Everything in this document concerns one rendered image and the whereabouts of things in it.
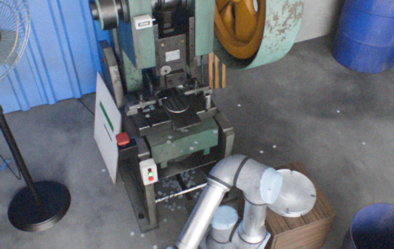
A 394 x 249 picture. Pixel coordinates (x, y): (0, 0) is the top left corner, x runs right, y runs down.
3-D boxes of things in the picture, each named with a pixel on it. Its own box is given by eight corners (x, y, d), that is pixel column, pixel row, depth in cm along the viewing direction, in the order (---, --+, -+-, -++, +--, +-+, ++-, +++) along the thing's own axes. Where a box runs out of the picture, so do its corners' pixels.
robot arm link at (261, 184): (240, 226, 182) (249, 150, 143) (270, 242, 176) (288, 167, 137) (227, 246, 175) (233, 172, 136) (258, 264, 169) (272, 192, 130)
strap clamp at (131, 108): (156, 108, 219) (155, 94, 212) (127, 116, 214) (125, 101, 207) (153, 101, 223) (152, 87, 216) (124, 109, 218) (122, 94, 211)
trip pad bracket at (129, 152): (141, 169, 211) (138, 143, 197) (124, 174, 208) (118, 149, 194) (138, 161, 215) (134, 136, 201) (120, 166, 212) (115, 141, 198)
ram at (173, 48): (190, 85, 204) (190, 35, 184) (162, 92, 200) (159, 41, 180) (178, 67, 216) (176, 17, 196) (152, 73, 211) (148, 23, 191)
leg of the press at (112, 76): (160, 227, 244) (149, 122, 182) (142, 234, 240) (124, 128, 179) (121, 130, 305) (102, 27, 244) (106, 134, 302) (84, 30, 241)
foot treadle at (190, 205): (206, 217, 236) (206, 212, 233) (190, 223, 233) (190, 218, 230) (172, 150, 276) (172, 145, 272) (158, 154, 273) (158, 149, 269)
